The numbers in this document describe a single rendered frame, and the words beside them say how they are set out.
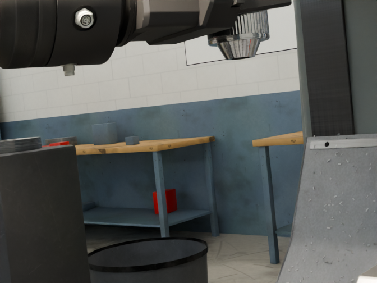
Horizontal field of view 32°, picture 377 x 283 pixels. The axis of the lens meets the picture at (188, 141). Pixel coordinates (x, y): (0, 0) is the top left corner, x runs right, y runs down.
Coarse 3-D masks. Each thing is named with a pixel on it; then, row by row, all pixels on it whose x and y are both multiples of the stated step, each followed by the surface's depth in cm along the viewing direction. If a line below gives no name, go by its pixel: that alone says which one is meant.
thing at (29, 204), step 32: (0, 160) 66; (32, 160) 70; (64, 160) 74; (0, 192) 66; (32, 192) 70; (64, 192) 74; (0, 224) 67; (32, 224) 70; (64, 224) 74; (0, 256) 67; (32, 256) 69; (64, 256) 73
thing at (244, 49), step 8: (240, 40) 48; (248, 40) 48; (256, 40) 48; (224, 48) 49; (232, 48) 48; (240, 48) 48; (248, 48) 48; (256, 48) 49; (224, 56) 49; (232, 56) 49; (240, 56) 48; (248, 56) 49
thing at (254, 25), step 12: (252, 12) 47; (264, 12) 48; (240, 24) 47; (252, 24) 47; (264, 24) 48; (216, 36) 48; (228, 36) 47; (240, 36) 47; (252, 36) 47; (264, 36) 48
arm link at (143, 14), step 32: (64, 0) 39; (96, 0) 40; (128, 0) 42; (160, 0) 42; (192, 0) 43; (224, 0) 42; (64, 32) 40; (96, 32) 41; (128, 32) 43; (160, 32) 45; (192, 32) 45; (64, 64) 42; (96, 64) 44
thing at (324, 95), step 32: (320, 0) 85; (352, 0) 83; (320, 32) 85; (352, 32) 83; (320, 64) 86; (352, 64) 83; (320, 96) 86; (352, 96) 84; (320, 128) 87; (352, 128) 84
